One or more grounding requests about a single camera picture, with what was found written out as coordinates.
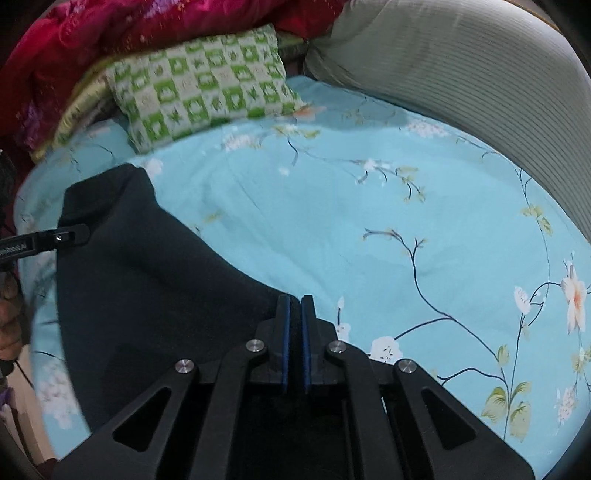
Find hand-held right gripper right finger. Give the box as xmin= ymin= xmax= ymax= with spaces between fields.
xmin=301 ymin=294 xmax=537 ymax=480

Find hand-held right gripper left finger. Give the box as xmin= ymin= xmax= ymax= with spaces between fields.
xmin=51 ymin=294 xmax=293 ymax=480

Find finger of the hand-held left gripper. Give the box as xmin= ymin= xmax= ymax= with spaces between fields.
xmin=0 ymin=224 xmax=90 ymax=260

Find dark navy pants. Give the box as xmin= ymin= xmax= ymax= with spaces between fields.
xmin=55 ymin=164 xmax=370 ymax=462

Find green yellow striped cloth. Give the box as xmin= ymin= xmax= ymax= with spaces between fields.
xmin=31 ymin=59 xmax=122 ymax=162

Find light blue floral bed sheet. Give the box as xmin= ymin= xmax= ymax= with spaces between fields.
xmin=14 ymin=76 xmax=591 ymax=480

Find red patterned blanket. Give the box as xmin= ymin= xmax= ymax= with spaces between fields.
xmin=0 ymin=0 xmax=352 ymax=153

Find green checkered pillow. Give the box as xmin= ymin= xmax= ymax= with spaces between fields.
xmin=105 ymin=24 xmax=308 ymax=155

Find grey striped cushion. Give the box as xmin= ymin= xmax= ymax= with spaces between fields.
xmin=302 ymin=0 xmax=591 ymax=223

